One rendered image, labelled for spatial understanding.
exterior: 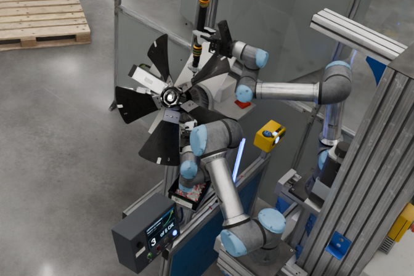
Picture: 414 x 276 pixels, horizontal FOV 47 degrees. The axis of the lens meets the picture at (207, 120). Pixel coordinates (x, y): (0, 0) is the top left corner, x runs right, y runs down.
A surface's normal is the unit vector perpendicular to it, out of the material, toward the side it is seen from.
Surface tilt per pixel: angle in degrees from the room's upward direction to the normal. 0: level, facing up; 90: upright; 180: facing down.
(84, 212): 0
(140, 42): 90
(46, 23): 0
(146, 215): 15
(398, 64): 0
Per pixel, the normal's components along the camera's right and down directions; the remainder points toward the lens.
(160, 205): -0.07, -0.85
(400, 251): 0.13, -0.75
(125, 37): -0.61, 0.46
